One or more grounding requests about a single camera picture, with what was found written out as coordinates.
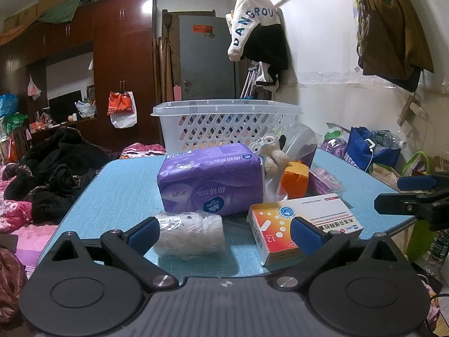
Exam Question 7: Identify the brown hanging bag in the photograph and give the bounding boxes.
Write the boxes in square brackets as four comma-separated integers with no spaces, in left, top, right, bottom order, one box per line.
[358,0,436,82]

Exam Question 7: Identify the blue plastic bag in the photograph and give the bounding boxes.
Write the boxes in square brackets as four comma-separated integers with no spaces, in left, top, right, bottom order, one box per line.
[0,93,19,119]

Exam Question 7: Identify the clear water bottle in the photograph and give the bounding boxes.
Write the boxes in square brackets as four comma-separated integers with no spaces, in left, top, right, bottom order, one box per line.
[368,131,407,150]

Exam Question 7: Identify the pink floral bedsheet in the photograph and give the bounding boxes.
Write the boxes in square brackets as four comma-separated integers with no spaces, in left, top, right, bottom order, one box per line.
[0,165,64,274]

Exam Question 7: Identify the white lettered sweater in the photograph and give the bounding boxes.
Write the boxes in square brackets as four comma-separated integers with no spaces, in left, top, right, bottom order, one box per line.
[226,0,283,62]

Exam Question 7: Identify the orange plastic bag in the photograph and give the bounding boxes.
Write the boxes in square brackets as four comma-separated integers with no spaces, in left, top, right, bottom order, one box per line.
[107,91,134,115]

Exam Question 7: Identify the black clothing pile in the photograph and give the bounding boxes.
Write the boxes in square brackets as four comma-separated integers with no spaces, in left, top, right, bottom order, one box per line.
[3,126,113,224]

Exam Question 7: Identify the dark wooden wardrobe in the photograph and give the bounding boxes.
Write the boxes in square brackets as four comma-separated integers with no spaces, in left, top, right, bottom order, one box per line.
[0,0,158,148]

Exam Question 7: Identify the white orange medicine box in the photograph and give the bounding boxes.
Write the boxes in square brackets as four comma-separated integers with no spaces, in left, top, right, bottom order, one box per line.
[248,193,363,267]

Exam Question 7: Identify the pink white hanging bag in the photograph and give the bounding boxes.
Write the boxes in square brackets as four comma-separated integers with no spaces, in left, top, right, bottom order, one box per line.
[27,75,42,101]

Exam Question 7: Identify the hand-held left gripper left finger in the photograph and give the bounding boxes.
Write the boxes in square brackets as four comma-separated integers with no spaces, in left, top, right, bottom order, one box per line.
[52,217,179,293]

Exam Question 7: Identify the crumpled white plastic bag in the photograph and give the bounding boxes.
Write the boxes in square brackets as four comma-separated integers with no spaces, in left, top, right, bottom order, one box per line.
[75,100,96,119]

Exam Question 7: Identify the black monitor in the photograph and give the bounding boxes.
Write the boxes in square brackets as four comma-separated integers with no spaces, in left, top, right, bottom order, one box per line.
[48,90,83,124]

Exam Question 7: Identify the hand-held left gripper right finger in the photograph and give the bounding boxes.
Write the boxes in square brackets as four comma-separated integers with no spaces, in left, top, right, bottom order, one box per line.
[268,217,409,293]

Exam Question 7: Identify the blue shopping bag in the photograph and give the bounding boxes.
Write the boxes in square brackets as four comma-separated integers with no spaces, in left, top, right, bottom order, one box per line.
[345,126,402,173]

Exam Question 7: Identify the black hanging garment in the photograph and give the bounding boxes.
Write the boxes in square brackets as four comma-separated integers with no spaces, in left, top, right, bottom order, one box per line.
[242,24,289,85]

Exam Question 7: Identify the grey door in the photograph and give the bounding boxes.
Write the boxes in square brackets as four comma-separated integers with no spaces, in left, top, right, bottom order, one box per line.
[178,16,240,101]

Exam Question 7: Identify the purple tissue pack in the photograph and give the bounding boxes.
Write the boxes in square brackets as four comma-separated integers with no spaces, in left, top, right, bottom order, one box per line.
[157,144,266,217]

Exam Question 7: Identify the clear plastic bag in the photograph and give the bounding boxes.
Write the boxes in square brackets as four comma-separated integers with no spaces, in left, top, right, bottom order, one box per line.
[281,123,320,169]

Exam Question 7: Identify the white plastic basket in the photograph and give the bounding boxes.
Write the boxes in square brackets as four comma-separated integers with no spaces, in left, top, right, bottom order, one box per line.
[151,99,304,156]

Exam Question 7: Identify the pink packet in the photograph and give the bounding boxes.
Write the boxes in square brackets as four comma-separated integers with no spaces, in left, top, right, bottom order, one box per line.
[309,168,346,194]

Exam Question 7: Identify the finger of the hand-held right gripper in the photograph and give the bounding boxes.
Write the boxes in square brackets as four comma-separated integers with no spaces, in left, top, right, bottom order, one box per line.
[374,190,449,233]
[396,172,449,193]

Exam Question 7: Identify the green cloth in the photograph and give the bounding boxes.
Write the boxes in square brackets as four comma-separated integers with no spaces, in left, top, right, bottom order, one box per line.
[37,0,123,24]

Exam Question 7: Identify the wooden sticks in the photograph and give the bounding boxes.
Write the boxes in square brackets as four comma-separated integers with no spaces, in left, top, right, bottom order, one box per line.
[154,37,175,103]

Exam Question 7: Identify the purple printed bag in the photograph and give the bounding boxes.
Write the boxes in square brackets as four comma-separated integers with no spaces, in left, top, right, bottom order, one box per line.
[319,123,351,159]

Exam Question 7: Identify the beige plush toy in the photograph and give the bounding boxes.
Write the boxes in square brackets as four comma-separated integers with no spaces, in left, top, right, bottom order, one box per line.
[251,135,290,174]

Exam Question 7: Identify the clear plastic-wrapped roll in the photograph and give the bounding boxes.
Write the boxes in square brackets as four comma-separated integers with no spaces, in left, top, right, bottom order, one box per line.
[152,211,227,260]

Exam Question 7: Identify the green label plastic bottle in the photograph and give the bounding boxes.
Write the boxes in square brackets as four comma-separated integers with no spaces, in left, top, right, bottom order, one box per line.
[426,231,449,275]

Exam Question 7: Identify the green bag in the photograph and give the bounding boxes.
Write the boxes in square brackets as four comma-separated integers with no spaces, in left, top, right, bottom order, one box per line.
[402,151,431,177]

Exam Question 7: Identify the cardboard boxes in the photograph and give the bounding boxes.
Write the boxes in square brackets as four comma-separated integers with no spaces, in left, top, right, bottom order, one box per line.
[3,0,75,30]

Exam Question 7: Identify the metal crutches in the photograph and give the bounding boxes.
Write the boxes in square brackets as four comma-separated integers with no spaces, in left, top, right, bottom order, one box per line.
[239,61,264,101]

